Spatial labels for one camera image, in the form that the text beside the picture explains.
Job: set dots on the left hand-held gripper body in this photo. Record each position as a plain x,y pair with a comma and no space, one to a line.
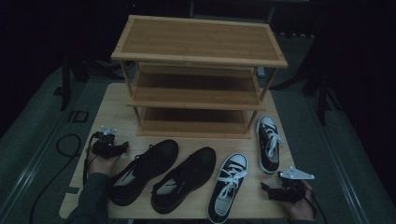
104,146

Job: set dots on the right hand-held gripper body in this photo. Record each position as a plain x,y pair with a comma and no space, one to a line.
292,189

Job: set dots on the black leather shoe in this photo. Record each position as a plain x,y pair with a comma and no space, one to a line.
199,161
158,155

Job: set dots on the black white canvas sneaker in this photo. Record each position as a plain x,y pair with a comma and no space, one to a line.
264,149
214,200

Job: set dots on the wooden three-tier shoe rack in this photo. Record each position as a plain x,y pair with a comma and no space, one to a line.
199,40

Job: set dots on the person's left hand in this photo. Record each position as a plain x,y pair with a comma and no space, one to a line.
101,166

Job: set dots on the person's right hand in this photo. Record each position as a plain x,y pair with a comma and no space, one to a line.
300,211

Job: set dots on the black metal stand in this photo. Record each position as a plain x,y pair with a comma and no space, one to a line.
66,84
323,99

